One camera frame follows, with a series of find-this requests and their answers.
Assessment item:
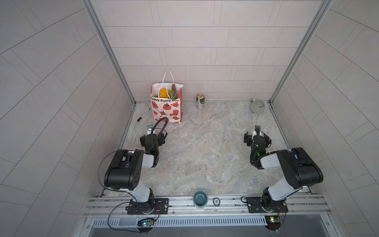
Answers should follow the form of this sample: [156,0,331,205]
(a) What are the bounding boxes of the red white paper gift bag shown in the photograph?
[150,70,184,123]

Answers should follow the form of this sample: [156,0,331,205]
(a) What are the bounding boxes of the yellow snack packet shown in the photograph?
[159,88,171,99]

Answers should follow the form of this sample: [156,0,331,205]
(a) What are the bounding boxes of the green snack packet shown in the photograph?
[170,84,179,100]

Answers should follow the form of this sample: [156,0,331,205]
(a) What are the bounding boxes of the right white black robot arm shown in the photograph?
[243,125,323,213]

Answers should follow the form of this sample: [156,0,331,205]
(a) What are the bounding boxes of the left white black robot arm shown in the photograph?
[100,117,169,215]

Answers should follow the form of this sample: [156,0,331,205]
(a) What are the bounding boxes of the black marker pen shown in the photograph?
[137,108,151,122]

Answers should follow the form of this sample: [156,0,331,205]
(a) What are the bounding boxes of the striped ceramic mug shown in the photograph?
[251,99,265,114]

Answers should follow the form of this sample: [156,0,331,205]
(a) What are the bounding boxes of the green white drink can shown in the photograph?
[196,94,205,109]

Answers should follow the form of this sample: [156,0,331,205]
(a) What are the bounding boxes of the blue white poker chip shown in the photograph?
[212,197,221,206]

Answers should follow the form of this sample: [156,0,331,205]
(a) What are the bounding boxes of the right circuit board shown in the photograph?
[265,216,282,231]

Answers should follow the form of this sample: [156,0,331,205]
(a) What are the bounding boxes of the circuit board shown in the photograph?
[265,216,282,231]
[137,218,155,234]

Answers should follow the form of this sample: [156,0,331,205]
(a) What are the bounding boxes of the left circuit board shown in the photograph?
[137,218,155,234]

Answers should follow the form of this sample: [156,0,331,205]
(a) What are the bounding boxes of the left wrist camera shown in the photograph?
[147,124,155,135]

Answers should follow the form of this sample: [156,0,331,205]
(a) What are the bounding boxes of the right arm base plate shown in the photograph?
[245,196,288,213]

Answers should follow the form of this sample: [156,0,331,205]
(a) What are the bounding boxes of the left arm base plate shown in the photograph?
[125,198,169,215]

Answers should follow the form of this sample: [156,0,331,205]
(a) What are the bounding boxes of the aluminium rail frame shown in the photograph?
[74,193,342,237]

